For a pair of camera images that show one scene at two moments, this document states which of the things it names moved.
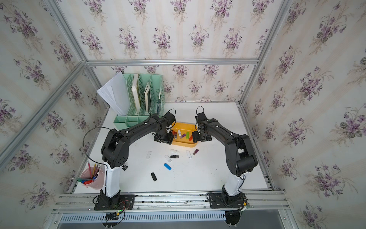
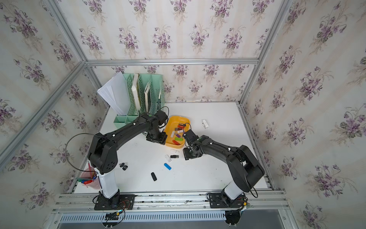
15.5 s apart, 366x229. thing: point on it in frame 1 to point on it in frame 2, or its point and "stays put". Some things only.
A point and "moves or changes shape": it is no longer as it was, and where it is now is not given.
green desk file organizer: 147,97 stays put
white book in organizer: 136,91 stays put
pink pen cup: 93,177 stays put
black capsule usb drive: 153,176 stays put
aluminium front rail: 171,201 stays put
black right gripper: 195,137 to 186,154
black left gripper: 168,140 to 162,140
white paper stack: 114,90 stays put
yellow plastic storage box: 183,134 moves or changes shape
